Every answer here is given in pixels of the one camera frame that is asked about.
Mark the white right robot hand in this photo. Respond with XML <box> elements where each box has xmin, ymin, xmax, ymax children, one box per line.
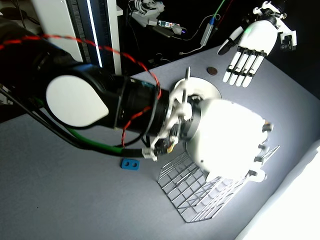
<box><xmin>186</xmin><ymin>98</ymin><xmax>275</xmax><ymax>183</ymax></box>

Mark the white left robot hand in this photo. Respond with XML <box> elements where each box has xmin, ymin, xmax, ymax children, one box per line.
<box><xmin>216</xmin><ymin>19</ymin><xmax>279</xmax><ymax>88</ymax></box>

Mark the cream round plate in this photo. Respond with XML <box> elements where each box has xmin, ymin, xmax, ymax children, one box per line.
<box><xmin>174</xmin><ymin>76</ymin><xmax>223</xmax><ymax>102</ymax></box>

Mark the small grey dongle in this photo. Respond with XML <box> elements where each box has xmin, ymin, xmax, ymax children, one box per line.
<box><xmin>172</xmin><ymin>24</ymin><xmax>187</xmax><ymax>36</ymax></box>

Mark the small colourful circuit board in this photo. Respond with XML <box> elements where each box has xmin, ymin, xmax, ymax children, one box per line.
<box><xmin>157</xmin><ymin>20</ymin><xmax>181</xmax><ymax>29</ymax></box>

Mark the flat black device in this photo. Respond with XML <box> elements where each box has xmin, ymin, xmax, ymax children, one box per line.
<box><xmin>152</xmin><ymin>24</ymin><xmax>175</xmax><ymax>39</ymax></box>

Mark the blue block with two holes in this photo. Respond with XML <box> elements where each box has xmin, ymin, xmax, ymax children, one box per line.
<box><xmin>120</xmin><ymin>158</ymin><xmax>141</xmax><ymax>171</ymax></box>

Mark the spare white robot hand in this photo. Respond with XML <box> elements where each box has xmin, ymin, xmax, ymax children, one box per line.
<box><xmin>128</xmin><ymin>0</ymin><xmax>166</xmax><ymax>27</ymax></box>

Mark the white robot column blue light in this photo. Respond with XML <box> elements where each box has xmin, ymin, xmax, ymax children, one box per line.
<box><xmin>31</xmin><ymin>0</ymin><xmax>124</xmax><ymax>76</ymax></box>

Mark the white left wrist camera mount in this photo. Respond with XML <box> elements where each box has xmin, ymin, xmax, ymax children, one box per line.
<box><xmin>252</xmin><ymin>1</ymin><xmax>298</xmax><ymax>52</ymax></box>

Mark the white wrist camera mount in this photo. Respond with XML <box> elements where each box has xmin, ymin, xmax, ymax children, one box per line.
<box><xmin>142</xmin><ymin>66</ymin><xmax>201</xmax><ymax>162</ymax></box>
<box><xmin>252</xmin><ymin>1</ymin><xmax>298</xmax><ymax>52</ymax></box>

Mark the green cable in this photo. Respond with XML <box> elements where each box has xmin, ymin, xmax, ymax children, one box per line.
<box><xmin>211</xmin><ymin>0</ymin><xmax>227</xmax><ymax>20</ymax></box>

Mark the grey cable adapter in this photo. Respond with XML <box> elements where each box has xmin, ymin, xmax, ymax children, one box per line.
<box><xmin>199</xmin><ymin>23</ymin><xmax>215</xmax><ymax>47</ymax></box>

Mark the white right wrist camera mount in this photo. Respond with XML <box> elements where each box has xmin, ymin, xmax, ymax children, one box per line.
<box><xmin>142</xmin><ymin>66</ymin><xmax>201</xmax><ymax>162</ymax></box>

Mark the silver wire dish rack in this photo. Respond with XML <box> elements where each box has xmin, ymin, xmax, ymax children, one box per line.
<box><xmin>156</xmin><ymin>144</ymin><xmax>281</xmax><ymax>223</ymax></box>

